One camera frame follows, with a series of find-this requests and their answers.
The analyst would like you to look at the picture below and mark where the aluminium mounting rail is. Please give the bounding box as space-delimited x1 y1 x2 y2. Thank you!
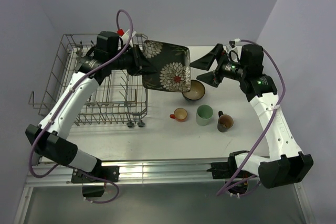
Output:
24 158 230 187

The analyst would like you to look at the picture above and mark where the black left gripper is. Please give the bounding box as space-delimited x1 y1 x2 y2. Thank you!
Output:
109 44 157 76

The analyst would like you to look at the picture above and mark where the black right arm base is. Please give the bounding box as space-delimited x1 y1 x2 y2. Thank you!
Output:
206 160 237 179

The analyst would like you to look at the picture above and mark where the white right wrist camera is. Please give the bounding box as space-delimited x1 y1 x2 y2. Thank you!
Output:
225 38 241 54

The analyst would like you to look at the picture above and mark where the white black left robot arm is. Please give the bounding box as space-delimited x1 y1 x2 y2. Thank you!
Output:
25 29 155 182

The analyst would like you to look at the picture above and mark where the dark brown mug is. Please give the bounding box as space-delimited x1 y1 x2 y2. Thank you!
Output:
217 111 234 132

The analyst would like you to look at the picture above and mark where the small red orange cup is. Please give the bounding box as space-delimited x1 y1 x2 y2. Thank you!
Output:
170 108 188 122

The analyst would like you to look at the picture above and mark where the dark bowl tan inside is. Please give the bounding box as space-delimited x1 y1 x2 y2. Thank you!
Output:
182 80 206 101

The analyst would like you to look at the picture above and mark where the black floral square plate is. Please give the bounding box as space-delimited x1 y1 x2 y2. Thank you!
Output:
142 40 191 92

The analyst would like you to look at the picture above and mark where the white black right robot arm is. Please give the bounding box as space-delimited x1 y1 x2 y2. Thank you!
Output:
190 40 313 194

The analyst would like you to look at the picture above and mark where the grey wire dish rack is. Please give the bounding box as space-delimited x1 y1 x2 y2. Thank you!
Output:
28 34 148 128

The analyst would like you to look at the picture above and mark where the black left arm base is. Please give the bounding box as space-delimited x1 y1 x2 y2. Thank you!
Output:
71 166 119 184

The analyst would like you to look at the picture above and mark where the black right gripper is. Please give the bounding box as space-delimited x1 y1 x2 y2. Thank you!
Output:
190 43 247 87

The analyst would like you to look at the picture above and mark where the pale green cup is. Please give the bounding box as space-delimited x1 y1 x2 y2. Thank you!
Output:
196 104 213 126

